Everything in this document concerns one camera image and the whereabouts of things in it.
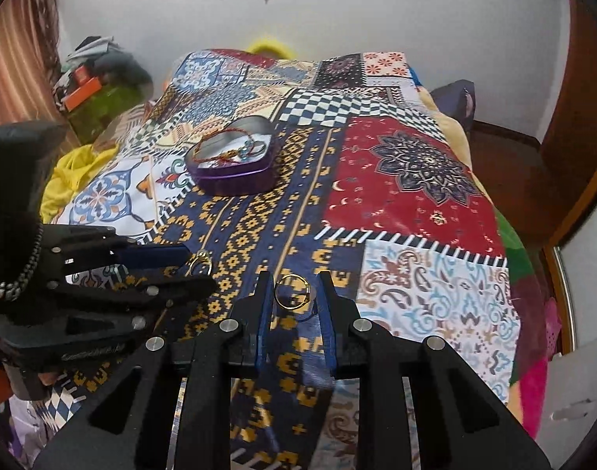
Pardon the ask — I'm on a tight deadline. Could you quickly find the gold ring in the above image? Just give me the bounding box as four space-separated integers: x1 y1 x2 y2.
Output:
274 274 316 310
188 251 213 275

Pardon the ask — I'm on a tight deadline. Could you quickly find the red string bracelet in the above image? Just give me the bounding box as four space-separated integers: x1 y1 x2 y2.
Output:
192 126 260 165

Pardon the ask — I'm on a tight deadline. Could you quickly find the orange patterned cloth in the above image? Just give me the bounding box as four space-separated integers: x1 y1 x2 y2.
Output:
90 103 157 152

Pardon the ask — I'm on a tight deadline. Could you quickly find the orange box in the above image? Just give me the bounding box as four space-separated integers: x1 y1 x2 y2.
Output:
63 78 103 111

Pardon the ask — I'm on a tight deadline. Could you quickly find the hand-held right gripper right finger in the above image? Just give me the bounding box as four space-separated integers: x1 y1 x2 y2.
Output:
318 270 554 470

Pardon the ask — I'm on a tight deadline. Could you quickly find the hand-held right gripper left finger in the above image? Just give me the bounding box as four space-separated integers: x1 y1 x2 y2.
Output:
34 270 275 470

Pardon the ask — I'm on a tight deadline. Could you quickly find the green bag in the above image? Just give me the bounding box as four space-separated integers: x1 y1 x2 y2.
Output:
68 83 155 145

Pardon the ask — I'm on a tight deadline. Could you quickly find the braided grey cord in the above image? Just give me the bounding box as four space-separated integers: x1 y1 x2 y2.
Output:
0 225 42 302

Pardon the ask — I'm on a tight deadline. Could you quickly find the yellow cloth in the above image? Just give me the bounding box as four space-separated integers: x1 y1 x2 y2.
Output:
40 144 123 223

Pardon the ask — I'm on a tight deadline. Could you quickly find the dark blue pillow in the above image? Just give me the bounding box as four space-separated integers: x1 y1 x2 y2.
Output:
428 80 476 133

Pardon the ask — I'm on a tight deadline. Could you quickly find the yellow round cushion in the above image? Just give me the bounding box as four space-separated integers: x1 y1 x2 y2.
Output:
247 35 297 60

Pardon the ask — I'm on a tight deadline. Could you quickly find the pink blanket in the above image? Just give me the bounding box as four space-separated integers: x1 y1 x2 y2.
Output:
511 279 564 441

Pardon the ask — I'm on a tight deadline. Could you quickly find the beige blanket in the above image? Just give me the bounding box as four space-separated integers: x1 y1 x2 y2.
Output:
421 88 476 170

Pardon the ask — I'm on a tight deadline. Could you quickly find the blue bead bracelet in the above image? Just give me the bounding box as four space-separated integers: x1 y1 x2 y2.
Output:
230 139 265 162

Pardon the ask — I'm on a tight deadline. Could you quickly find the brown striped curtain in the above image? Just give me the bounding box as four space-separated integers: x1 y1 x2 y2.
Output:
0 0 76 133

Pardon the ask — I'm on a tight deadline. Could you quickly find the colourful patchwork blanket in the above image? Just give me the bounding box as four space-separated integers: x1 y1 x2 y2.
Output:
49 49 522 470

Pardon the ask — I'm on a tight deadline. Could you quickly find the dark wooden door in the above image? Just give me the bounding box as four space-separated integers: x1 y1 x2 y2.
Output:
538 0 597 255

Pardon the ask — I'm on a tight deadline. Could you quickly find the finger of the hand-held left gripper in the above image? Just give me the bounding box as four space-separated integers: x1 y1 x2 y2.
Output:
0 274 217 348
39 225 192 281

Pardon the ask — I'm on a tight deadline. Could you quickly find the pile of clothes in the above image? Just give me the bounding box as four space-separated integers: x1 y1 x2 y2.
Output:
54 35 152 94

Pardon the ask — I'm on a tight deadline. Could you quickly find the purple heart-shaped tin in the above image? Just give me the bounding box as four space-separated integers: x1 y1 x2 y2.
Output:
184 116 276 197

